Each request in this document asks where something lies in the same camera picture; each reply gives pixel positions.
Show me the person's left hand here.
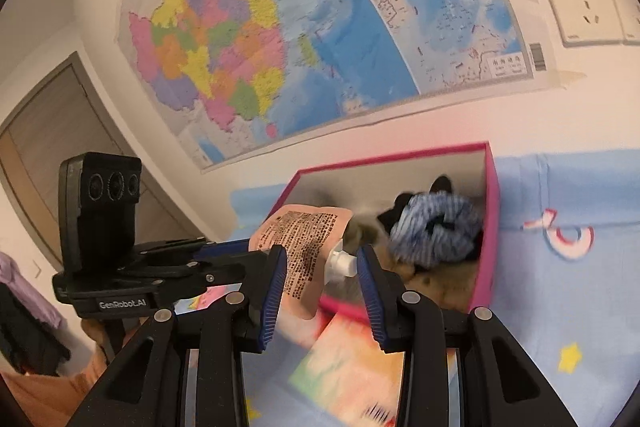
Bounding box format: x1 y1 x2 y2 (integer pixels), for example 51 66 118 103
80 318 126 364

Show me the black garment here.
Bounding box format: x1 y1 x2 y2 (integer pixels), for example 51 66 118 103
0 282 71 378

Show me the grey wooden door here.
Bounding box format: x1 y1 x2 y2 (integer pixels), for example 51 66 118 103
0 52 221 278

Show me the colourful wall map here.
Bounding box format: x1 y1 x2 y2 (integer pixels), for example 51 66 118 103
115 0 586 172

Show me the purple garment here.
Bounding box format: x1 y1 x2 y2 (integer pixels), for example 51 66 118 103
0 252 68 333

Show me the black fabric item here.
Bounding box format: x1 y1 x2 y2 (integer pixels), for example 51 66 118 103
377 174 486 269

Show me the pink cardboard box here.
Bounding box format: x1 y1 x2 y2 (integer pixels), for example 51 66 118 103
270 141 498 325

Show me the colourful picture book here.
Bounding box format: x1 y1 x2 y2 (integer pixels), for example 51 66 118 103
289 309 463 427

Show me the peach spout pouch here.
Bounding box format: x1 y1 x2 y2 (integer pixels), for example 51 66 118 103
248 204 357 320

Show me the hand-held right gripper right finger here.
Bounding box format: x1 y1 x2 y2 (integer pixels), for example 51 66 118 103
355 244 578 427

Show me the white wall socket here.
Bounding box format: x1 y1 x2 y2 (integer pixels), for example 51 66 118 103
597 0 640 46
531 0 628 48

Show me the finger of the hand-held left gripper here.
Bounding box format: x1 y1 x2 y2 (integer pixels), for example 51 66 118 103
192 238 251 258
185 252 273 303

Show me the blue printed blanket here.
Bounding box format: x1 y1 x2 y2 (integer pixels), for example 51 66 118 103
230 152 640 427

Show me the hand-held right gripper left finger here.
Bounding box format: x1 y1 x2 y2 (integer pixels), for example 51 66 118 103
65 246 288 427

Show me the blue striped scrunchie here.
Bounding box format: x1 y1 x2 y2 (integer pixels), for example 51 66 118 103
387 192 483 268

